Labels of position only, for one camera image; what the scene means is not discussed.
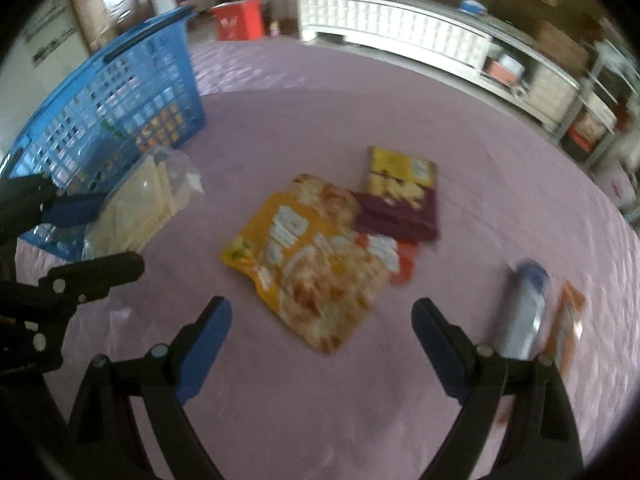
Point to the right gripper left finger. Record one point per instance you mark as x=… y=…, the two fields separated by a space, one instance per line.
x=197 y=346

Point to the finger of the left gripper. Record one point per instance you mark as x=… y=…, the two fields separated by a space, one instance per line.
x=66 y=211
x=91 y=280

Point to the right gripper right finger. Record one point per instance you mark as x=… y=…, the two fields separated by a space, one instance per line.
x=452 y=355

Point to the cream wafer cracker pack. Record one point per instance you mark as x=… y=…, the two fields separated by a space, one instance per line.
x=161 y=183

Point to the Doublemint gum tin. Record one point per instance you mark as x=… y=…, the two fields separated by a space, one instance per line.
x=520 y=311

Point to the orange sausage snack pack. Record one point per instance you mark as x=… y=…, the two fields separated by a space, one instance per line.
x=566 y=328

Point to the orange pizza snack bag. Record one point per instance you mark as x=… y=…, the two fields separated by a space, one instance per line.
x=311 y=267

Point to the yellow purple chips bag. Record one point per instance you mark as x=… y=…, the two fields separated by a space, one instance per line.
x=401 y=197

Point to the blue plastic basket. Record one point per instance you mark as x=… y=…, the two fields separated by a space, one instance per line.
x=136 y=93

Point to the red gift bag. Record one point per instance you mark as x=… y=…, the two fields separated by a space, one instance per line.
x=239 y=20

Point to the white metal shelf rack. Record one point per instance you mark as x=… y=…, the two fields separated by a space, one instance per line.
x=607 y=100

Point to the white TV cabinet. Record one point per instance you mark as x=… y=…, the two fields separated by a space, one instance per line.
x=481 y=51

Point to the cardboard box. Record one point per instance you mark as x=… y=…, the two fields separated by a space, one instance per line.
x=558 y=47

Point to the blue tissue box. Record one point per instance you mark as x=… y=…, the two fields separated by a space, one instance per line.
x=472 y=7

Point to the white wall cabinet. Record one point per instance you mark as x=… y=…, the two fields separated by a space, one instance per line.
x=47 y=50

